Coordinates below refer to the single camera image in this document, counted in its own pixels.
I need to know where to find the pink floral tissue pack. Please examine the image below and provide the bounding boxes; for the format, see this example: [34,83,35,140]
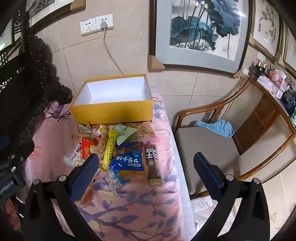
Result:
[268,70,288,90]

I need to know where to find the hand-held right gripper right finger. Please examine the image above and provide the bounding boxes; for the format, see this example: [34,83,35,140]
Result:
[192,152,271,241]

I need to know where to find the white floral tissue pack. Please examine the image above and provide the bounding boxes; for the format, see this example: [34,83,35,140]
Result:
[257,76,281,94]

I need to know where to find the framed lotus painting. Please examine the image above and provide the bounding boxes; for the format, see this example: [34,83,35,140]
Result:
[148,0,253,77]

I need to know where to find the wooden armchair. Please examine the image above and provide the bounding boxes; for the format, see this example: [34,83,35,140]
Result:
[173,74,296,202]

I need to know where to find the dark brown bar packet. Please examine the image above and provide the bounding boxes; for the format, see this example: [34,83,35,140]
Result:
[144,144,163,186]

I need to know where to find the light blue cloth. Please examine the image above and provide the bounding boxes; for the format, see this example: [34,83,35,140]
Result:
[194,119,236,138]

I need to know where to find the yellow stick snack packet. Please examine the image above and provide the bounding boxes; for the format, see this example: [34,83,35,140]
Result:
[100,129,119,171]

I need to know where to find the person's left hand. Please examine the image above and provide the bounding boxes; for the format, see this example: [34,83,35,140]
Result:
[0,199,22,231]

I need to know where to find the small blue clear packet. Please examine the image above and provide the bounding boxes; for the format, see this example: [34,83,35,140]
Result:
[104,169,124,190]

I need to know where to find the grey plug with cable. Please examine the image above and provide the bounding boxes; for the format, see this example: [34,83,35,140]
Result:
[100,21,125,76]

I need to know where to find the blue snack packet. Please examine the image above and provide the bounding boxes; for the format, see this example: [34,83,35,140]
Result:
[109,142,146,172]

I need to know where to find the dark blue bottle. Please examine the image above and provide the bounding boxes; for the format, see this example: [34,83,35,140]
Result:
[285,91,296,114]

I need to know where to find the yellow cardboard box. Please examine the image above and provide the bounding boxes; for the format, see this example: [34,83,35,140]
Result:
[70,74,153,126]

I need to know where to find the gold framed branch painting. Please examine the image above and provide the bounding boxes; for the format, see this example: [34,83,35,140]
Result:
[248,0,286,63]

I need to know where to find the clear packet of pale candies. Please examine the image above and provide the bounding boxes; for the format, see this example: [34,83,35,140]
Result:
[63,148,86,167]

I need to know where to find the gold capped small bottles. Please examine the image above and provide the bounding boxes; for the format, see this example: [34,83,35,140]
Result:
[255,59,270,70]

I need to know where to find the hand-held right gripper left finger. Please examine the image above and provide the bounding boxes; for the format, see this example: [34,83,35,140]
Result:
[22,153,102,241]

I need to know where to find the dark framed landscape painting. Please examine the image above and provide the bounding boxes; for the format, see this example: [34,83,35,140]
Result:
[25,0,86,35]

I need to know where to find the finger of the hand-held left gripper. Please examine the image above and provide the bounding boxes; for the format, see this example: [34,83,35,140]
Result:
[7,138,36,181]
[0,136,11,153]

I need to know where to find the pale green snack packet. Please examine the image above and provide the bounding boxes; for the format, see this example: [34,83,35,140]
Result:
[114,125,138,145]

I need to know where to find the dark carved wooden bench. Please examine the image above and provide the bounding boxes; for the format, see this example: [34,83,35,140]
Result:
[0,35,73,167]

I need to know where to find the red snack packet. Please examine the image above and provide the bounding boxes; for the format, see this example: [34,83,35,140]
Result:
[80,138,97,160]

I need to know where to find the pink floral blanket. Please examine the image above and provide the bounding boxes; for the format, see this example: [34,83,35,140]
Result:
[23,87,192,241]

